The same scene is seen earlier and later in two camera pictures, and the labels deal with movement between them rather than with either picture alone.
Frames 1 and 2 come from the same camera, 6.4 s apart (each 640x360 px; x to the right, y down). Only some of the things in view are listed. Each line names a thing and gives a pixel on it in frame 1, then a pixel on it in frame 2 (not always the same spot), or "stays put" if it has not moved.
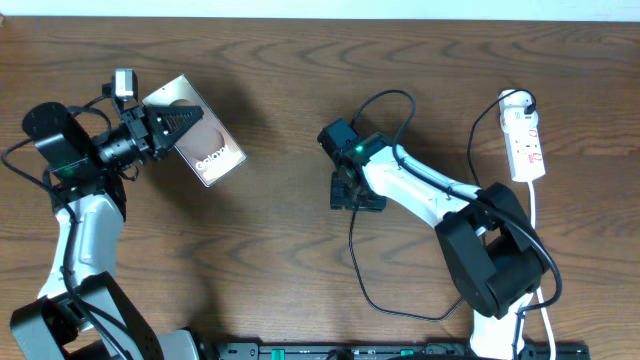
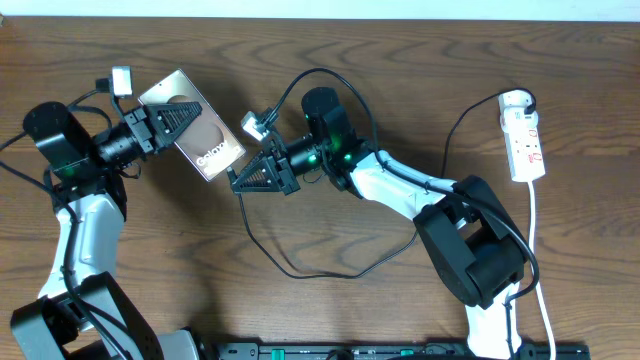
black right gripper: x=337 y=197 → x=274 y=180
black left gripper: x=149 y=134 stays put
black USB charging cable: x=530 y=110 → x=250 y=236
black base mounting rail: x=398 y=351 stays put
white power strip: x=522 y=131 stays put
